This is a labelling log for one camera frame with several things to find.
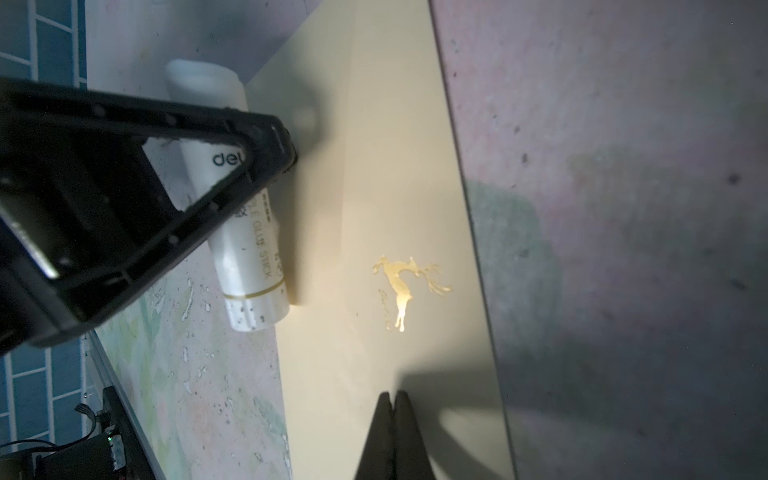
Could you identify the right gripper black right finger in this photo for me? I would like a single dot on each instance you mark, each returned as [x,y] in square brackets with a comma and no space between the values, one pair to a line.
[410,457]

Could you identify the left controller board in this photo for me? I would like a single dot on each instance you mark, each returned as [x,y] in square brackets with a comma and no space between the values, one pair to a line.
[100,457]

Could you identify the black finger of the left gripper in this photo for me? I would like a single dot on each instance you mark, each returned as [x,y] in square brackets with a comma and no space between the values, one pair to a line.
[86,224]

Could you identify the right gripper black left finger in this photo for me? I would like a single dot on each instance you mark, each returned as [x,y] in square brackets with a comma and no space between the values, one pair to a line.
[377,457]

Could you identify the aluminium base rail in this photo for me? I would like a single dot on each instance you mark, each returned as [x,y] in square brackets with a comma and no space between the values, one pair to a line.
[106,395]

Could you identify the white glue stick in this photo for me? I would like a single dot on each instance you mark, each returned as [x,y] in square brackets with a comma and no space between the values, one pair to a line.
[245,248]

